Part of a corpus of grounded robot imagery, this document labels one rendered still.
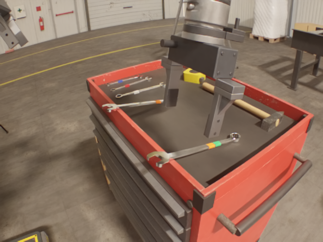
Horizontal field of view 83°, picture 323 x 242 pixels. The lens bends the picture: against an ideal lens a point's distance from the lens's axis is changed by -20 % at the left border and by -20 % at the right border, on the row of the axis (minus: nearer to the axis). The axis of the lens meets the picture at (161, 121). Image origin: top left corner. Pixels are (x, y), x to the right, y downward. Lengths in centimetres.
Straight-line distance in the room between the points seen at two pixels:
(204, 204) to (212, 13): 32
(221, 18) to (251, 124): 38
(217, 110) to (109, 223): 126
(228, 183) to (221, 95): 18
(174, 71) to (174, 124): 22
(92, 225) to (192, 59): 133
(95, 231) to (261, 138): 119
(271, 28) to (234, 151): 660
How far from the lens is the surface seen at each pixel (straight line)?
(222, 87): 34
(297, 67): 349
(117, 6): 1120
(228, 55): 36
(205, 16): 36
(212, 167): 50
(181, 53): 40
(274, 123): 66
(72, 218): 162
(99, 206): 162
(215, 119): 37
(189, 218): 48
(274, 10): 699
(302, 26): 661
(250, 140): 60
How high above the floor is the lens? 125
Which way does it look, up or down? 32 degrees down
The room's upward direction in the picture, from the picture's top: 3 degrees counter-clockwise
